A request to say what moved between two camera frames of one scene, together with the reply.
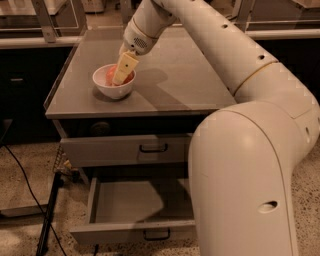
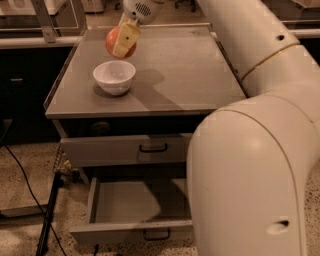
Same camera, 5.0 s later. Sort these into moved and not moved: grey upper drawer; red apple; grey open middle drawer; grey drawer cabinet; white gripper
Moved: white gripper; red apple
Not moved: grey upper drawer; grey drawer cabinet; grey open middle drawer
